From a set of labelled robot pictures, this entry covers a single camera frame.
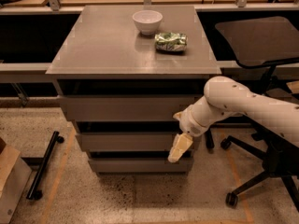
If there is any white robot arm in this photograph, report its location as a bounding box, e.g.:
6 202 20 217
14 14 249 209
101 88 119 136
168 76 299 162

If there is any long grey workbench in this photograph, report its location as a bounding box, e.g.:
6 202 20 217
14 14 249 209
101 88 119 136
0 4 299 103

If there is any grey drawer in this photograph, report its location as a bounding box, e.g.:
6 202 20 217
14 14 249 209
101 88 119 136
89 158 193 173
58 95 200 121
76 133 175 151

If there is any grey drawer cabinet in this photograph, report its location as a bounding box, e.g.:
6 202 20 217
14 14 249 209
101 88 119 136
46 5 222 176

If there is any cardboard box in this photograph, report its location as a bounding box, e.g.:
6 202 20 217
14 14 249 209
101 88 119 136
0 138 31 224

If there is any grey bottom drawer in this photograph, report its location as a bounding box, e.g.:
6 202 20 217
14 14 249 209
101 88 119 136
89 158 193 173

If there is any grey top drawer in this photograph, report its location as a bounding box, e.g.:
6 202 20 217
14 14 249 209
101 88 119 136
58 95 200 121

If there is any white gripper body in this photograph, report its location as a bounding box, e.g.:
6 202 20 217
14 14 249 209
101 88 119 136
179 106 206 137

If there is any black office chair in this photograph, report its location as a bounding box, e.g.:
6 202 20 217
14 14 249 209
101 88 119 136
216 16 299 209

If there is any green crumpled chip bag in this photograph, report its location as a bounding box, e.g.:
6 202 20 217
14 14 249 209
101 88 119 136
154 33 188 52

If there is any white bowl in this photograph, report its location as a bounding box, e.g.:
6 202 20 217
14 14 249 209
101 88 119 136
133 10 163 35

